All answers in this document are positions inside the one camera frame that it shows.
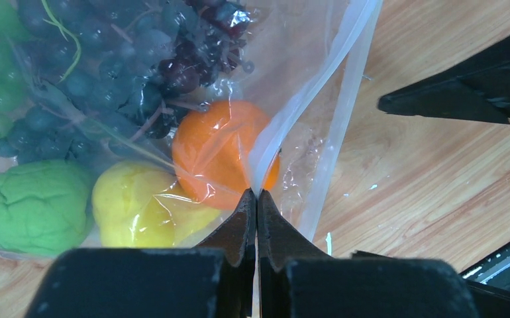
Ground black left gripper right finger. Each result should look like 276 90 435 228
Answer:
257 191 479 317

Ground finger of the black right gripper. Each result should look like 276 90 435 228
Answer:
378 35 510 124

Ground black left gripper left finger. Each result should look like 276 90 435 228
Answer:
26 190 256 317

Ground fake yellow lemon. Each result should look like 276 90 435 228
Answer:
91 161 221 248

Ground fake orange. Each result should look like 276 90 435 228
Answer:
172 100 270 210

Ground clear zip top bag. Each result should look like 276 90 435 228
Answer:
0 1 382 258

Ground dark purple fake grapes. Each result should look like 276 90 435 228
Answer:
0 1 254 164

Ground fake green lime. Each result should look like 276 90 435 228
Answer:
0 160 93 256

